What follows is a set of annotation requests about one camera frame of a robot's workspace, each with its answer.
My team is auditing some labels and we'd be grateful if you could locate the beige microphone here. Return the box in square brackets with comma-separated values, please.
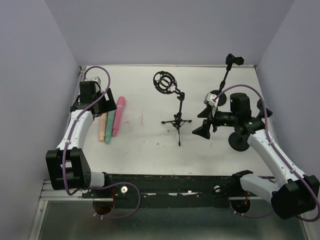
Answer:
[98, 113, 108, 142]

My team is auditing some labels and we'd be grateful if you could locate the pink microphone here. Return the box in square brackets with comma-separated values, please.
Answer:
[112, 96, 126, 137]

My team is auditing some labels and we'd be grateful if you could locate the green microphone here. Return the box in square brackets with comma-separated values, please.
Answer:
[104, 110, 116, 144]

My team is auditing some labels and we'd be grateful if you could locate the black tripod shock-mount stand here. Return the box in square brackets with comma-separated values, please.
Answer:
[152, 71, 192, 147]

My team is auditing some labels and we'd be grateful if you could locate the black round-base clip stand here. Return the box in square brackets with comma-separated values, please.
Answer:
[210, 53, 244, 107]

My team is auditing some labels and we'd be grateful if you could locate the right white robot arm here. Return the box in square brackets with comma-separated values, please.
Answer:
[192, 93, 320, 220]

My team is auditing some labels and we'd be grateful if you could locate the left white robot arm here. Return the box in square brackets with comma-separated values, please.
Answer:
[45, 81, 117, 190]

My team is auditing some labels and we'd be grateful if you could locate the black round-base stand front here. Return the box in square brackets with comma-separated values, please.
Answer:
[228, 132, 250, 152]

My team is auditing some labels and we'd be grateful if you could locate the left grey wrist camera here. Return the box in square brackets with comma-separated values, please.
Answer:
[90, 76, 101, 85]

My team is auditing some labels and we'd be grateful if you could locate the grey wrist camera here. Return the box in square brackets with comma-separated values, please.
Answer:
[203, 92, 217, 107]
[90, 76, 101, 85]

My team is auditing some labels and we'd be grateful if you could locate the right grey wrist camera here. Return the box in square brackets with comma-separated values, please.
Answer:
[203, 92, 217, 107]

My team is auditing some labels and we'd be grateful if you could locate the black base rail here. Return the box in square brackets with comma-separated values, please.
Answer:
[82, 174, 257, 213]

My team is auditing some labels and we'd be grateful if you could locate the aluminium frame profile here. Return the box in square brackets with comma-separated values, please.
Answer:
[27, 66, 87, 240]

